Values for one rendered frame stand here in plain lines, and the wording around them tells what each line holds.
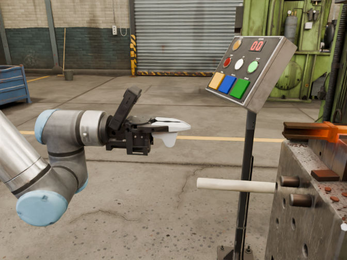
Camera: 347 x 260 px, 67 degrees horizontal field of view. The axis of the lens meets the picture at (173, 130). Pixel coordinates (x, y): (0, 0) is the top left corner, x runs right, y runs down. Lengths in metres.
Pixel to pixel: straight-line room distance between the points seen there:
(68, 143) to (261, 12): 5.07
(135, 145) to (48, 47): 9.23
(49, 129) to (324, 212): 0.61
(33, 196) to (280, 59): 0.88
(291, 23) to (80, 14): 6.28
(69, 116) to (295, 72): 5.05
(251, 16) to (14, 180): 5.18
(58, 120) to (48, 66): 9.21
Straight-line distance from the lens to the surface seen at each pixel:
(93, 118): 0.65
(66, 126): 0.67
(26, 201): 0.61
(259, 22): 5.49
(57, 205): 0.60
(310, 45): 5.58
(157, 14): 8.58
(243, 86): 1.03
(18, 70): 5.61
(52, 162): 0.73
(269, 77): 1.03
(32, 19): 9.99
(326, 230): 0.57
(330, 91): 1.02
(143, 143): 0.63
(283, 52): 1.05
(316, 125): 0.66
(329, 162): 0.70
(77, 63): 9.41
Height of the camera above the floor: 1.20
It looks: 20 degrees down
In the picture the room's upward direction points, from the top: straight up
